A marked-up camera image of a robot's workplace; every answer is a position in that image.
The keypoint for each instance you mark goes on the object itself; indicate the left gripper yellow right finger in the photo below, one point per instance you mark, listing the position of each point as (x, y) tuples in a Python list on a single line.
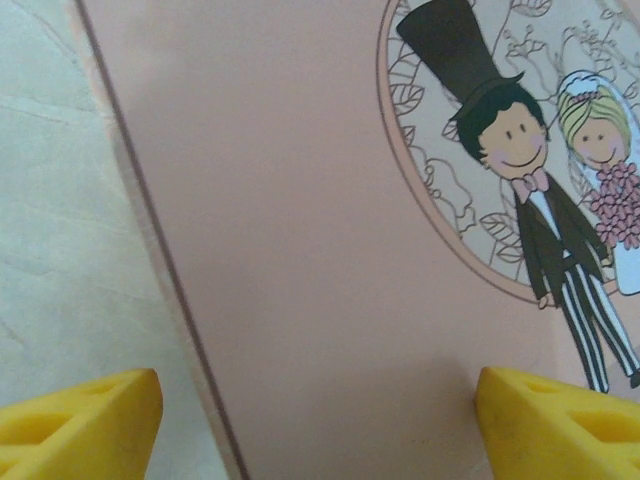
[(560, 430)]

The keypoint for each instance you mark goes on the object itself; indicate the pink wedding couple box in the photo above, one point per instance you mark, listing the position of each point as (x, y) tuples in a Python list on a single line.
[(300, 200)]

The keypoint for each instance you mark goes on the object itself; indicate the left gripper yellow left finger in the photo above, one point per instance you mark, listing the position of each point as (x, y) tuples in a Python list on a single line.
[(80, 430)]

